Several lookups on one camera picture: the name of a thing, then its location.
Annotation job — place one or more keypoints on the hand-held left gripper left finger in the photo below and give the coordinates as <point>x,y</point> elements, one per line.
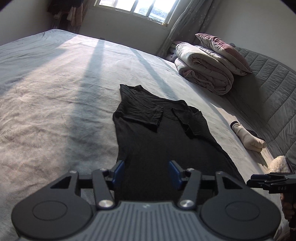
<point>120,172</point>

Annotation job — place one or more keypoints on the folded beige quilt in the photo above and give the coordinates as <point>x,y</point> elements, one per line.
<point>203,69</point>

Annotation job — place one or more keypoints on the window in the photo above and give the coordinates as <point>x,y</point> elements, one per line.
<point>138,8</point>

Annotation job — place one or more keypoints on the grey quilted headboard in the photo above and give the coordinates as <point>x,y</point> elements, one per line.
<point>270,92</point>

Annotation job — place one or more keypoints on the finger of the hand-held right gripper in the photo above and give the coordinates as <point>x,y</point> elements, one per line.
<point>257,182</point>

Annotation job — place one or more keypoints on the person's right hand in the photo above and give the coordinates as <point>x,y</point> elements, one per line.
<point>286,206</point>

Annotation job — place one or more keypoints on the white plush toy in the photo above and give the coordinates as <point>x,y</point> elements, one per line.
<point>278,164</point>

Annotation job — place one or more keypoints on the black t-shirt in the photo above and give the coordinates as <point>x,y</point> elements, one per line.
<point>157,143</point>

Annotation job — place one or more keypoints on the patterned cloth bundle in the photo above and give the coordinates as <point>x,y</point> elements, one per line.
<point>175,52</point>

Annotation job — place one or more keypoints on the folded cream garment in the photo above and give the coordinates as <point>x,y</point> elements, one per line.
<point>248,141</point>

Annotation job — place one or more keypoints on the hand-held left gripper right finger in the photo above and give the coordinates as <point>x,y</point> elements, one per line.
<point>174,173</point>

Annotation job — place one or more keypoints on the hanging pink garment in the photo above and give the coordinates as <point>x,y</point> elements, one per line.
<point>75,17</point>

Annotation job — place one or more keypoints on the maroon pillow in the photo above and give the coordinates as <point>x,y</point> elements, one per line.
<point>224,49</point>

